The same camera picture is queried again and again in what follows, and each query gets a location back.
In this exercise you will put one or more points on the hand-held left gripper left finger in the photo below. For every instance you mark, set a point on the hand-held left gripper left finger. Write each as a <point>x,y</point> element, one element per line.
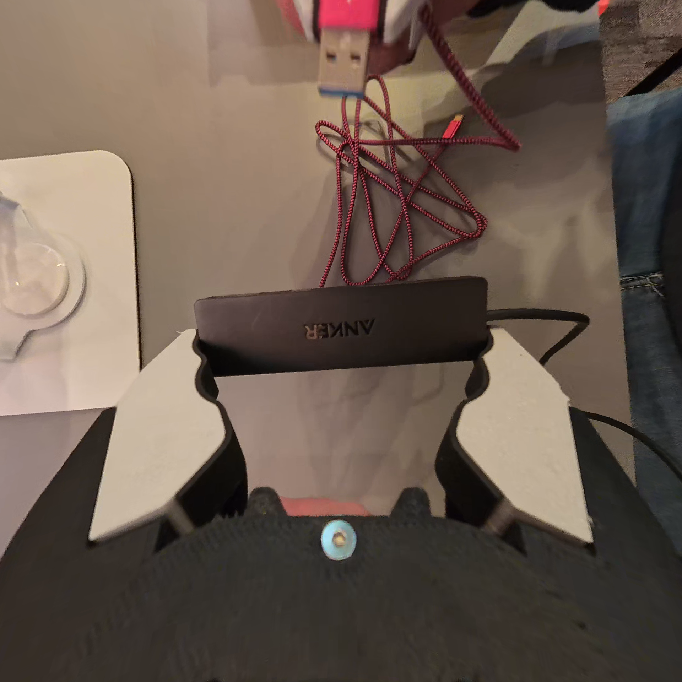
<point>160,437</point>

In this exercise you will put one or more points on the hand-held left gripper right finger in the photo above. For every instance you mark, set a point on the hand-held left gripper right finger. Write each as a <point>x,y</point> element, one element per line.
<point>522,437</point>

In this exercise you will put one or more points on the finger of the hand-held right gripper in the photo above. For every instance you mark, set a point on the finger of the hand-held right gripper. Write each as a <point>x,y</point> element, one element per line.
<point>398,18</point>
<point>305,16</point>

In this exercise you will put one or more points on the black usb hub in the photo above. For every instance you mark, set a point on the black usb hub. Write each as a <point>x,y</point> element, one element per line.
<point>277,319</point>

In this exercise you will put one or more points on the person's blue jeans legs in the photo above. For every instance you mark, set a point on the person's blue jeans legs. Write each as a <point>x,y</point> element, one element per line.
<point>644,266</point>

